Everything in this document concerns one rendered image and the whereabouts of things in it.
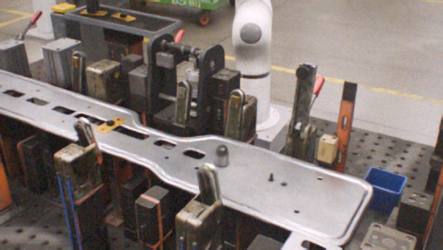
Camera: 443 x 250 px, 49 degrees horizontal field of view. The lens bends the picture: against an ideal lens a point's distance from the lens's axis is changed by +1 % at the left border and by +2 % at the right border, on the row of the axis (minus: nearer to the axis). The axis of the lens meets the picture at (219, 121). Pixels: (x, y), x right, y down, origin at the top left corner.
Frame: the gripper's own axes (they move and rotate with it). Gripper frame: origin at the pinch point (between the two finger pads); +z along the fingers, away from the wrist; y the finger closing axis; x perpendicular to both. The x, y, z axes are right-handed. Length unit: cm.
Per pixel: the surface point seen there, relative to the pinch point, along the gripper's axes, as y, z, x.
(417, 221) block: 66, 14, 97
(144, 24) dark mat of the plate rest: 5.8, 2.6, 20.1
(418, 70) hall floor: -267, 119, 143
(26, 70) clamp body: 7.6, 22.5, -24.3
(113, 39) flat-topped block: 6.2, 8.6, 9.2
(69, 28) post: -1.5, 9.3, -11.1
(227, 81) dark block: 31, 7, 53
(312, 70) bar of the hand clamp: 40, -2, 74
